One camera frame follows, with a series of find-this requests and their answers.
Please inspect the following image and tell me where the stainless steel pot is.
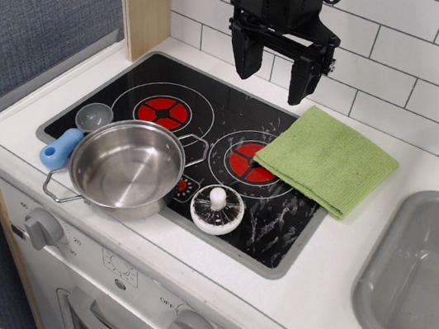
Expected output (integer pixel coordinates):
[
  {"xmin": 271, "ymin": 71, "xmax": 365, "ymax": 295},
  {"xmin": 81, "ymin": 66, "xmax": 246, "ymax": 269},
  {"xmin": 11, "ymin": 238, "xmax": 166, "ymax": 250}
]
[{"xmin": 43, "ymin": 120, "xmax": 210, "ymax": 219}]

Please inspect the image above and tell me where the oven door handle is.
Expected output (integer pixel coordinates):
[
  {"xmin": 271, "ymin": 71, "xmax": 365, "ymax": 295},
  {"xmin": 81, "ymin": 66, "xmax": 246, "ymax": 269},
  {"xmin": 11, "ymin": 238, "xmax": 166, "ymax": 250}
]
[{"xmin": 56, "ymin": 287, "xmax": 152, "ymax": 329}]

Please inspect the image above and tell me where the black toy stovetop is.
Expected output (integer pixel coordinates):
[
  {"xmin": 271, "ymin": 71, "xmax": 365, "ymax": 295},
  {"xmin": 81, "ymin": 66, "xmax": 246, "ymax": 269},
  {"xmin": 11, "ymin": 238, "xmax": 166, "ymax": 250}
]
[{"xmin": 36, "ymin": 53, "xmax": 326, "ymax": 280}]

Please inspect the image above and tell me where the green cloth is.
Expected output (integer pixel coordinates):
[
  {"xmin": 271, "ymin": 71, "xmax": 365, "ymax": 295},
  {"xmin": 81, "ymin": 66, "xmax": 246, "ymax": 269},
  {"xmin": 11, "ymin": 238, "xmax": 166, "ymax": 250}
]
[{"xmin": 253, "ymin": 106, "xmax": 399, "ymax": 220}]

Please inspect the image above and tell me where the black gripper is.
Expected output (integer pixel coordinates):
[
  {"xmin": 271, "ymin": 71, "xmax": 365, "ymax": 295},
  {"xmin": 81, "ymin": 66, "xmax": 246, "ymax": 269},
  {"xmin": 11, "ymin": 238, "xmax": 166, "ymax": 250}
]
[{"xmin": 229, "ymin": 0, "xmax": 341, "ymax": 106}]

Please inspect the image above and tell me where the blue and grey spoon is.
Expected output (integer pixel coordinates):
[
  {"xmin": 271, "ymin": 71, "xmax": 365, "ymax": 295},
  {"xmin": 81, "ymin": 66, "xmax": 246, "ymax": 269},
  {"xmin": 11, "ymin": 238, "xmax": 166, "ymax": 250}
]
[{"xmin": 39, "ymin": 102, "xmax": 114, "ymax": 170}]

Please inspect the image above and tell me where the grey left oven knob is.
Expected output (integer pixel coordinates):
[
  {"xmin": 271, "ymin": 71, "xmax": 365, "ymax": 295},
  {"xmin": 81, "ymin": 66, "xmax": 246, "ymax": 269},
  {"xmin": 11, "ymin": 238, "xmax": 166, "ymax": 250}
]
[{"xmin": 24, "ymin": 208, "xmax": 64, "ymax": 251}]

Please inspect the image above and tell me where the white toy mushroom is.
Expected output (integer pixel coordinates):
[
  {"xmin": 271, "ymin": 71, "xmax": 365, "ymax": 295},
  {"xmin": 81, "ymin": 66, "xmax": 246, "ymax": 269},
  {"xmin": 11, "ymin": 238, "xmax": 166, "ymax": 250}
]
[{"xmin": 190, "ymin": 185, "xmax": 245, "ymax": 236}]

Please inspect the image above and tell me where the grey sink basin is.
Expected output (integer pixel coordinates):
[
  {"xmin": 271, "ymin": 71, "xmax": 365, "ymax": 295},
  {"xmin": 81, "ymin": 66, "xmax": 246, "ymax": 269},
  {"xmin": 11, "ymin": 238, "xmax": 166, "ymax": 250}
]
[{"xmin": 353, "ymin": 190, "xmax": 439, "ymax": 329}]

